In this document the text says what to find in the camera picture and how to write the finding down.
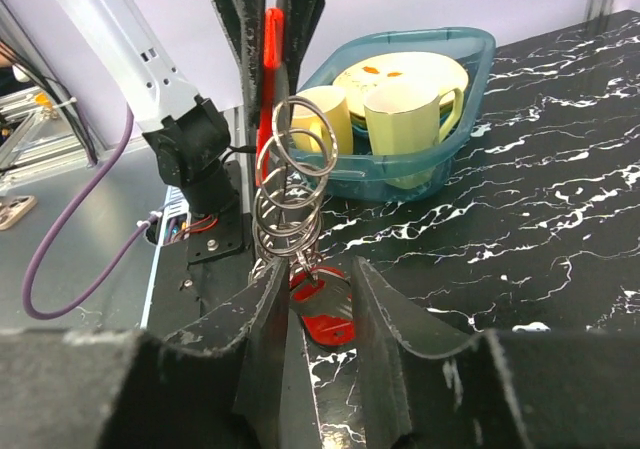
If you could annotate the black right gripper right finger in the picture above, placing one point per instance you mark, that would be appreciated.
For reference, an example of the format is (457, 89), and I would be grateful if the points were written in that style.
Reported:
(425, 384)

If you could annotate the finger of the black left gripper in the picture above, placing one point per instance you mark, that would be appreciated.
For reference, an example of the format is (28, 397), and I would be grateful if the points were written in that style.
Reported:
(301, 20)
(243, 24)

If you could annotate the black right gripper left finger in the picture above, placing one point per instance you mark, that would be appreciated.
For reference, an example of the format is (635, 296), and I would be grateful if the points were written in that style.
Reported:
(223, 381)

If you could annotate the red capped key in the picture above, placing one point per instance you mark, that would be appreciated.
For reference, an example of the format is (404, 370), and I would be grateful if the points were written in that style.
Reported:
(322, 301)

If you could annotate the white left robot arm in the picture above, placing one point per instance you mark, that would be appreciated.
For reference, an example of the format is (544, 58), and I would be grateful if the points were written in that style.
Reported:
(185, 130)

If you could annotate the cream floral plate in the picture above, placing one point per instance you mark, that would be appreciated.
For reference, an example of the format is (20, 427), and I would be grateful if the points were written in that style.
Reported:
(435, 68)

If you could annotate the pale green cup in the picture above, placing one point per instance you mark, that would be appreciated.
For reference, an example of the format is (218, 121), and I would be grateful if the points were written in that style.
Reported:
(407, 115)

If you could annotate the teal plastic bin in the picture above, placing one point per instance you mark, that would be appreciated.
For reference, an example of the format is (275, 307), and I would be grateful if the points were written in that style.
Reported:
(416, 176)

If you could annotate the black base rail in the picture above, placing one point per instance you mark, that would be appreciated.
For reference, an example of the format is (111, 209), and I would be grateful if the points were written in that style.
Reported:
(189, 277)

